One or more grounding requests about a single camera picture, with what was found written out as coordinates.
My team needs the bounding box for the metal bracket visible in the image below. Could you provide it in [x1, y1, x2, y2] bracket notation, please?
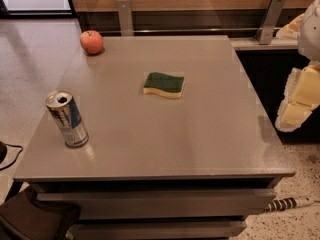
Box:
[255, 0, 286, 45]
[116, 0, 134, 36]

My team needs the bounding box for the left metal bracket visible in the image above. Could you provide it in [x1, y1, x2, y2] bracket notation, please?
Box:
[116, 0, 134, 36]

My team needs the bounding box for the right metal bracket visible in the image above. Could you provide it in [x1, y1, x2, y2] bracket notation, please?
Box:
[255, 0, 286, 45]

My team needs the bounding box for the grey drawer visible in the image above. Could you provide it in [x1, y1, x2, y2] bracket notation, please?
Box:
[37, 189, 275, 220]
[70, 221, 246, 240]

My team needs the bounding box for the upper grey drawer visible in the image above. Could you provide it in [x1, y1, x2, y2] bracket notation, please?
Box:
[37, 189, 275, 220]

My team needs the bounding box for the red apple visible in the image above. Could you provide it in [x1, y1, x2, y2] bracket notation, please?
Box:
[80, 30, 103, 55]

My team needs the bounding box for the silver blue redbull can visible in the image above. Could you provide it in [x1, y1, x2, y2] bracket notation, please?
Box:
[45, 89, 89, 148]

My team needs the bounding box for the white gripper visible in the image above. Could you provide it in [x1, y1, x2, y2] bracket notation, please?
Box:
[275, 0, 320, 132]

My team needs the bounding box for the black cable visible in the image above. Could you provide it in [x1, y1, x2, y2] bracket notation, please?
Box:
[0, 140, 24, 172]

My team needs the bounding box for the grey drawer cabinet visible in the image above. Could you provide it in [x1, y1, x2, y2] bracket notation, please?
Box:
[14, 36, 294, 225]

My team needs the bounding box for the white power strip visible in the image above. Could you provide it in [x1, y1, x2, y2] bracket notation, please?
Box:
[264, 196, 315, 212]

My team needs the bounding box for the green yellow sponge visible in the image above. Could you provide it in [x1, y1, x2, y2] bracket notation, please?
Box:
[143, 72, 185, 99]

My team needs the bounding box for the lower grey drawer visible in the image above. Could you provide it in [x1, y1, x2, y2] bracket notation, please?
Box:
[70, 221, 246, 240]

